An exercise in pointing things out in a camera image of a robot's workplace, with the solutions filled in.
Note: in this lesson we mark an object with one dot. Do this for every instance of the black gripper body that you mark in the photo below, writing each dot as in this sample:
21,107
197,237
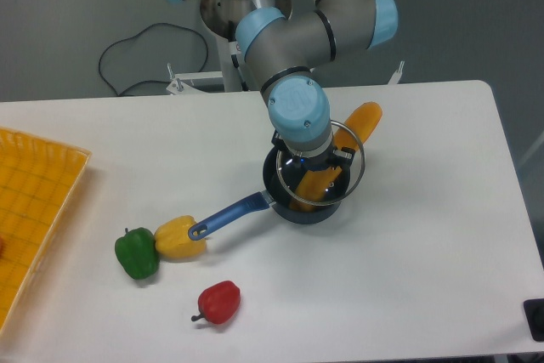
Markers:
311,163

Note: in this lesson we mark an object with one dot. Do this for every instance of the glass pot lid blue knob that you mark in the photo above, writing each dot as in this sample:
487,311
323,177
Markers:
337,194

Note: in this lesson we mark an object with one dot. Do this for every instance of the dark blue saucepan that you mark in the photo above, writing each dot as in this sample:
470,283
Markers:
273,196

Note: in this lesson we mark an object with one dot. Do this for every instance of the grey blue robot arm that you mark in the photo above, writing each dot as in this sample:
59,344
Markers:
280,53

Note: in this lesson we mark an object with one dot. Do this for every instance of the long yellow squash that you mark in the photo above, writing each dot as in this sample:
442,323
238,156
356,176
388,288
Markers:
362,122

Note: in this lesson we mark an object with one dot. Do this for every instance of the yellow bell pepper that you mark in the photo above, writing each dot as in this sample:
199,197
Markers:
172,239

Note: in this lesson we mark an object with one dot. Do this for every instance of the red bell pepper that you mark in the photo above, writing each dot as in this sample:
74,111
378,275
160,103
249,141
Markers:
218,303

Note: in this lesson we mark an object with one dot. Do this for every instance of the green bell pepper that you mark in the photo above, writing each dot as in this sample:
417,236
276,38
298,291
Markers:
136,252

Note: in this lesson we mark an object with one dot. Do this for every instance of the yellow plastic basket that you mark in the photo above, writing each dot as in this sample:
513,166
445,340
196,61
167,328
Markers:
38,179

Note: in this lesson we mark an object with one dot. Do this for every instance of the black device at table edge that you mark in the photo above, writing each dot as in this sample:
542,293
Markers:
533,309

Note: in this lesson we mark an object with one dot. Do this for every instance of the white metal base frame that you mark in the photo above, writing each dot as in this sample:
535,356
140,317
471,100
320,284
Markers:
200,79

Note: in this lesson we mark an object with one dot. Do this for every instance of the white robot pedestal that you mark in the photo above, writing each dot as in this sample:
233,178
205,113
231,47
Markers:
225,65

